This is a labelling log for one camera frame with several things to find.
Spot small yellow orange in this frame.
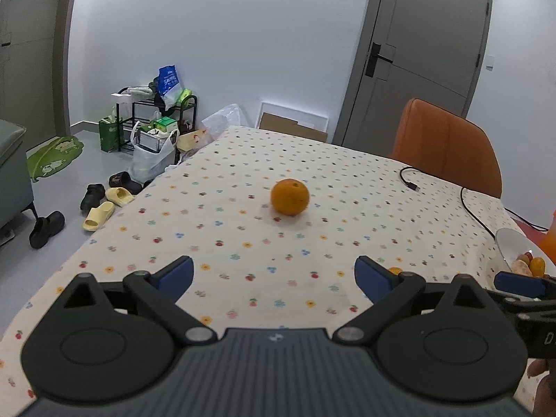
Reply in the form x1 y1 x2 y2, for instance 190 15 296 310
388 267 403 275
529 257 546 277

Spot green-yellow small fruit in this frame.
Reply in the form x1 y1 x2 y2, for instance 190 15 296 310
518 254 531 265

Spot single orange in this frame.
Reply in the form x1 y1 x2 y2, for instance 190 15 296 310
270 179 310 216

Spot small peeled pomelo segment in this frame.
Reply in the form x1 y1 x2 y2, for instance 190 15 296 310
511 259 532 277

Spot person's right hand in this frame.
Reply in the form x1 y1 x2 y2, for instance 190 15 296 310
527 360 556 417

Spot white ceramic plate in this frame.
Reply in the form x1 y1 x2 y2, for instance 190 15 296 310
495 228 556 277

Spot orange lidded plastic cup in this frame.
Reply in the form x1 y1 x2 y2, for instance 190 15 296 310
538 212 556 264

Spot colourful red yellow mat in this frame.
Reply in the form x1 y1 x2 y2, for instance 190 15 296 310
515 219 546 245

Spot yellow slipper near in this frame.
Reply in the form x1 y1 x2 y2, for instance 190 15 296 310
82 202 115 231

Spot yellow slipper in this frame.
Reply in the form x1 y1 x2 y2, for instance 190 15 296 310
82 202 115 231
106 187 135 207

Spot yellow slipper far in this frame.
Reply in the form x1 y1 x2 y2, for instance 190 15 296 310
106 187 135 207

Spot black slipper right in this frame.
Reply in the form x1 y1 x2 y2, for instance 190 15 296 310
108 171 143 195

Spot black slipper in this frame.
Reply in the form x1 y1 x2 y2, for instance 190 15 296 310
80 183 106 215
29 211 65 250
108 171 143 195

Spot black slipper middle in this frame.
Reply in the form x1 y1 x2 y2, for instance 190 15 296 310
80 183 106 215

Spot white shopping bag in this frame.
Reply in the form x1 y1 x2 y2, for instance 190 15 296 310
129 122 179 183

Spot black slipper left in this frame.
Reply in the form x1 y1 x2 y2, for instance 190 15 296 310
29 211 65 250

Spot floral patterned tablecloth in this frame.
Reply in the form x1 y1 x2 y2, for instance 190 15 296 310
1 127 514 416

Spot orange leather chair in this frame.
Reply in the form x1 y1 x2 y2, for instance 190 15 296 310
391 98 502 199

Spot green carton box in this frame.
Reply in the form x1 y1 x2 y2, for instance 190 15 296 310
98 116 119 153

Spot green leaf floor mat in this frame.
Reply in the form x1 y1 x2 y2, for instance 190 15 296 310
27 136 84 182

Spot grey sofa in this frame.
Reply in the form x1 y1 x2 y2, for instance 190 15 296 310
0 120 38 227

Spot clear plastic bag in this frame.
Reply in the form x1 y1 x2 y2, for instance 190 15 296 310
201 104 245 139

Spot black metal shelf rack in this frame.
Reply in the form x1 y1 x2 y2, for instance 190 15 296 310
111 88 198 152

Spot white framed cardboard panel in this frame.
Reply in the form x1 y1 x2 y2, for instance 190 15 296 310
256 102 329 142

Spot blue plastic bag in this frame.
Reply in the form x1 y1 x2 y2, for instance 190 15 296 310
157 65 183 107

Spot grey entrance door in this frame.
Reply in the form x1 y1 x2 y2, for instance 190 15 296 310
333 0 492 156

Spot grey side door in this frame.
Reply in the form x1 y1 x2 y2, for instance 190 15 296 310
1 0 74 150

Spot black usb cable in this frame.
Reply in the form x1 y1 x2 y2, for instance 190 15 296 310
399 165 500 242

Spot black door handle lock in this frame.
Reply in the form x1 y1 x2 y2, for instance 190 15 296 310
365 42 396 77

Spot white wall switch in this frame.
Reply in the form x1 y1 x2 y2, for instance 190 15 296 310
484 55 496 72

